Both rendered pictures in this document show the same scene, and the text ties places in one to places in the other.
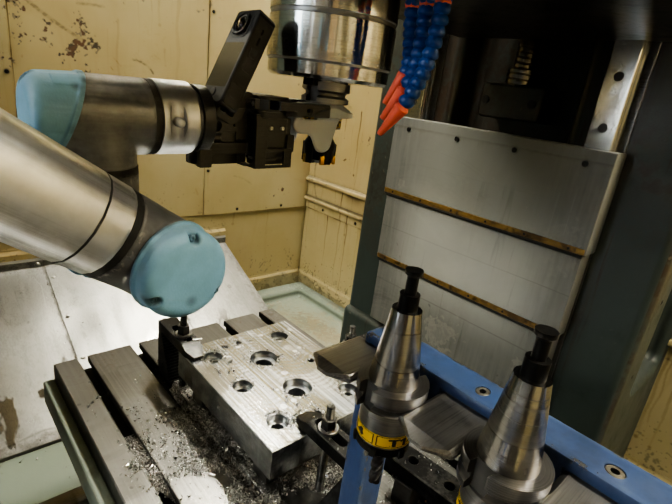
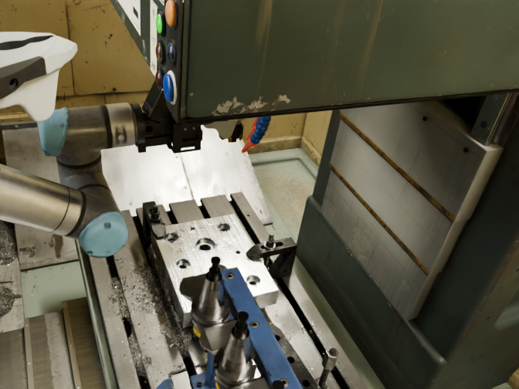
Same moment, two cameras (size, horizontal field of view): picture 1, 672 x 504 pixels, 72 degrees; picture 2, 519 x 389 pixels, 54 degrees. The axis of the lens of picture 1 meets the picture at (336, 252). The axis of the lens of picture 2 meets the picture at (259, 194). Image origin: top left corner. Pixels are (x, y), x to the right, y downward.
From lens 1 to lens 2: 50 cm
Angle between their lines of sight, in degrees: 22
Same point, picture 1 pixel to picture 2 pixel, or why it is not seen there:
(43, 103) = (46, 137)
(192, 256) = (106, 234)
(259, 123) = (175, 128)
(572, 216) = (452, 188)
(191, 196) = not seen: hidden behind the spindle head
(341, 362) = (192, 288)
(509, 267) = (409, 211)
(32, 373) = not seen: hidden behind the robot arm
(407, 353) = (210, 299)
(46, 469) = (77, 276)
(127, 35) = not seen: outside the picture
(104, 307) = (125, 162)
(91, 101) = (70, 133)
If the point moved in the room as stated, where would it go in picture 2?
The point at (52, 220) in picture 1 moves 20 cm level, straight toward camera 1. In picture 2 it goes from (41, 221) to (20, 335)
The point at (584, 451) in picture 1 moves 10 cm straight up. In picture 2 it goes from (277, 369) to (289, 325)
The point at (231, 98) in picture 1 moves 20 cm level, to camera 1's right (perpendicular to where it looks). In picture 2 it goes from (156, 115) to (265, 148)
